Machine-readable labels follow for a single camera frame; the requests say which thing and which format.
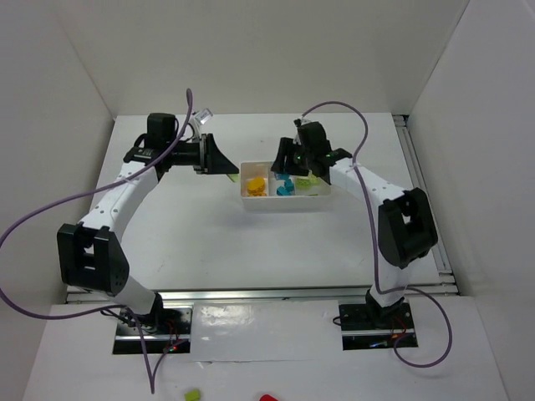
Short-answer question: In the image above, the aluminium table edge rail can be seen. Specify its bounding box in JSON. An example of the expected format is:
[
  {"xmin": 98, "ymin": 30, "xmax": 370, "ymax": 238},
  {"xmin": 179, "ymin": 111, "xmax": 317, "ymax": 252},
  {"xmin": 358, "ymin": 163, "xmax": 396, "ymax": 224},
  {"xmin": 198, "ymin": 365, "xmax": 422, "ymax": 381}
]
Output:
[{"xmin": 65, "ymin": 283, "xmax": 459, "ymax": 304}]

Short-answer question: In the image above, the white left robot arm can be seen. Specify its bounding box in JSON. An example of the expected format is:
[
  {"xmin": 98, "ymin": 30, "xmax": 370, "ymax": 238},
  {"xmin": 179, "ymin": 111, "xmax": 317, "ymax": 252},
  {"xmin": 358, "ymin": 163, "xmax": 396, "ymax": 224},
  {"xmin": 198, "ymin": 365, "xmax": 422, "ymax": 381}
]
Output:
[{"xmin": 57, "ymin": 109, "xmax": 239, "ymax": 327}]

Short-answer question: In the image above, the small green lego brick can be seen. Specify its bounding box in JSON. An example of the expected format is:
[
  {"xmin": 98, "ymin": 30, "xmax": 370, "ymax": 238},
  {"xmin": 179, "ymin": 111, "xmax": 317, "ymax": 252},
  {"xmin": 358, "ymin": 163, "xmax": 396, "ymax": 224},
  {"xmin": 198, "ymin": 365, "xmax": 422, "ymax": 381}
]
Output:
[{"xmin": 227, "ymin": 174, "xmax": 240, "ymax": 183}]

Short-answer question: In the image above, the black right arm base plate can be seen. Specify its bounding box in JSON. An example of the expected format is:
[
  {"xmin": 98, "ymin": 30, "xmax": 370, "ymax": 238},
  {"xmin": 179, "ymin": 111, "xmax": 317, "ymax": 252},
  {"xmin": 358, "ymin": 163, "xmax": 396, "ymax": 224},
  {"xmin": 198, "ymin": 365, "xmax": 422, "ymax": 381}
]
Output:
[{"xmin": 332, "ymin": 302, "xmax": 418, "ymax": 351}]

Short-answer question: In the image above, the white three-compartment container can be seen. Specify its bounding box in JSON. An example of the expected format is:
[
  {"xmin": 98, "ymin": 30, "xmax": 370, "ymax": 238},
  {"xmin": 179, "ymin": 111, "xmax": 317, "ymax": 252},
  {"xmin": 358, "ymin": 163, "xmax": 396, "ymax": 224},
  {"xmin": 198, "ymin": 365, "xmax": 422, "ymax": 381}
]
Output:
[{"xmin": 239, "ymin": 161, "xmax": 332, "ymax": 212}]

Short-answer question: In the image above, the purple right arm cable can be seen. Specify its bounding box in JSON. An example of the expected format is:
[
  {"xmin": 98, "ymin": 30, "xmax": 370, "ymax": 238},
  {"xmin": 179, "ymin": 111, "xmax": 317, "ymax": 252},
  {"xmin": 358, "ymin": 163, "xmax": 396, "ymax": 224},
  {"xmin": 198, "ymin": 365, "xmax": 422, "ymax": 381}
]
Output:
[{"xmin": 300, "ymin": 101, "xmax": 454, "ymax": 368}]

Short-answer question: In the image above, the green lego brick foreground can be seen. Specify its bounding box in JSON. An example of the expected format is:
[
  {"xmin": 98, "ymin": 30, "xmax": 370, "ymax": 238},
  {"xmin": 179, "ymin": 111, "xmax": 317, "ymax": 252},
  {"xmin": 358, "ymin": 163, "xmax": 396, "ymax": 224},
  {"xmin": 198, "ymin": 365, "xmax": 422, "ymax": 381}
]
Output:
[{"xmin": 184, "ymin": 388, "xmax": 201, "ymax": 401}]

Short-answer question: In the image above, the small teal lego block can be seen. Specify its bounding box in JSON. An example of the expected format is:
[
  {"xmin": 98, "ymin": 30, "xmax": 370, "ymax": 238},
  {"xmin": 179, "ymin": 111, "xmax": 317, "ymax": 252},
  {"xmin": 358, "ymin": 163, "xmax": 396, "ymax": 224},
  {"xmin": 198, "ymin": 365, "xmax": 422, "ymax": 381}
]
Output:
[{"xmin": 277, "ymin": 186, "xmax": 292, "ymax": 196}]

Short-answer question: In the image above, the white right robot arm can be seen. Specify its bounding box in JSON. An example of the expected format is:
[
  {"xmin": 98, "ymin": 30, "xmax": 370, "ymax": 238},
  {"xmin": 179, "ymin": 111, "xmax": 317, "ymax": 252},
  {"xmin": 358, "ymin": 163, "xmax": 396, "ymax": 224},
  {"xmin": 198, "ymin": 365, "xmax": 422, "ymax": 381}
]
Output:
[{"xmin": 271, "ymin": 119, "xmax": 438, "ymax": 321}]

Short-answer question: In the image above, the red object at edge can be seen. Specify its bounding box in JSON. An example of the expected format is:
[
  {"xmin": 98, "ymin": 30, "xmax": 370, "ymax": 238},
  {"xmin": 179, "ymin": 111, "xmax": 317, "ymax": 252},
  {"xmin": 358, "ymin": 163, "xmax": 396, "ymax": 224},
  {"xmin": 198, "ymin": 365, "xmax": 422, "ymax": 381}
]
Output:
[{"xmin": 259, "ymin": 394, "xmax": 279, "ymax": 401}]

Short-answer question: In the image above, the yellow butterfly lego block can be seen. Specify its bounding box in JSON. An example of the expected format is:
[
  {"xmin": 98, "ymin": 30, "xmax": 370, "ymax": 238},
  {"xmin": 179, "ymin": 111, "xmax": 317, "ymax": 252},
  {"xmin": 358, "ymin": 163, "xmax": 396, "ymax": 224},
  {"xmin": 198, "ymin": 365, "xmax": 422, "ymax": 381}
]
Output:
[{"xmin": 247, "ymin": 177, "xmax": 266, "ymax": 194}]

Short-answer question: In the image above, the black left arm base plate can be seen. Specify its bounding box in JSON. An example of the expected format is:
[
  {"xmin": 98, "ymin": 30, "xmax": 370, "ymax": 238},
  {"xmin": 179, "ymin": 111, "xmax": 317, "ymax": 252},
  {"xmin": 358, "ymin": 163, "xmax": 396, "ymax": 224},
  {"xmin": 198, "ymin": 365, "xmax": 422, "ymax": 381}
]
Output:
[{"xmin": 112, "ymin": 307, "xmax": 193, "ymax": 355}]

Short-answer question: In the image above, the teal two-by-two lego brick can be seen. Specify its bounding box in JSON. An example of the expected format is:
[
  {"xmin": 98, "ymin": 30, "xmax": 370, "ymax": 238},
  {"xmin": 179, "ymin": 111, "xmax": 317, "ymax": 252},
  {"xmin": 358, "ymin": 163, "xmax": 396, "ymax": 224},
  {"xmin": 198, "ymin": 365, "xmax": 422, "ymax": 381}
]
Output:
[{"xmin": 281, "ymin": 174, "xmax": 294, "ymax": 193}]

